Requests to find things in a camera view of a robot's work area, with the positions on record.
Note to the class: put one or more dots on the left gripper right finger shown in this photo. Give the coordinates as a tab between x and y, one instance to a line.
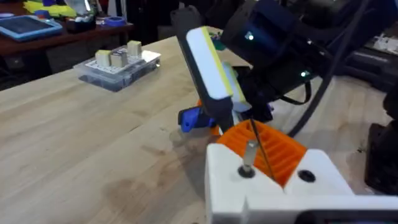
320	180

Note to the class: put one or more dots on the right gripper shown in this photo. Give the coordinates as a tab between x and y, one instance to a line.
267	62

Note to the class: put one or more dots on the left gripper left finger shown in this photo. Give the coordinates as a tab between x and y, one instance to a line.
224	174

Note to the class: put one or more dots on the blue electric screwdriver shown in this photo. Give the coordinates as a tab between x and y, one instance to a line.
192	119

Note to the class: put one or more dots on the silver screw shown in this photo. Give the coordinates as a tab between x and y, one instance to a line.
250	154

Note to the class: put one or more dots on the clear plastic parts box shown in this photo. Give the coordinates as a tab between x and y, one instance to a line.
118	70

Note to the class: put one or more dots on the black case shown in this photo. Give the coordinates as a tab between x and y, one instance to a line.
370	67

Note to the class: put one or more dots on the blue tape roll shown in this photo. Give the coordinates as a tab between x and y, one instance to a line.
115	21

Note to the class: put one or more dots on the brown side table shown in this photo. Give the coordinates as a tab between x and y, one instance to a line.
46	42

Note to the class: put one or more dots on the yellow-green board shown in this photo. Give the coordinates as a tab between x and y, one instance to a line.
53	8

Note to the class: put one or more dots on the blue flat tray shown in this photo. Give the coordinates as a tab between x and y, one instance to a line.
26	27

